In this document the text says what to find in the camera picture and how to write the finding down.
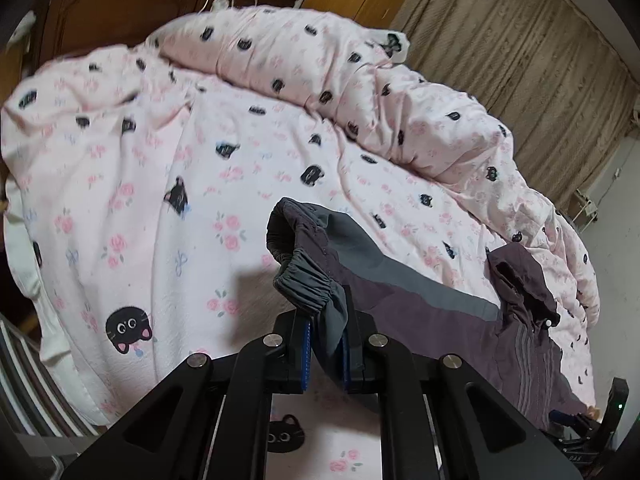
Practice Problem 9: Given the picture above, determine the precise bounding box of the grey and purple jacket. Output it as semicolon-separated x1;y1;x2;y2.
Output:
266;198;587;429

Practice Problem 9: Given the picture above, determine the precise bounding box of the pink cat print bedsheet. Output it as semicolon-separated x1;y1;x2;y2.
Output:
0;44;511;480

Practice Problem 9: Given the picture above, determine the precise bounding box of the white slatted rack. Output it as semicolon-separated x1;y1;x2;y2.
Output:
1;318;100;479

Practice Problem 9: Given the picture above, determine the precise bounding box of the pink cat print quilt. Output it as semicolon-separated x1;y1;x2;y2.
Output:
150;6;600;402

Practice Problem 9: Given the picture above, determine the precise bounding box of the beige curtain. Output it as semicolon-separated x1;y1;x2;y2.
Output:
393;0;639;207

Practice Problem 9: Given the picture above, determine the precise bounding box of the white wire rack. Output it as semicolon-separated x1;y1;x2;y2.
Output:
570;188;599;233

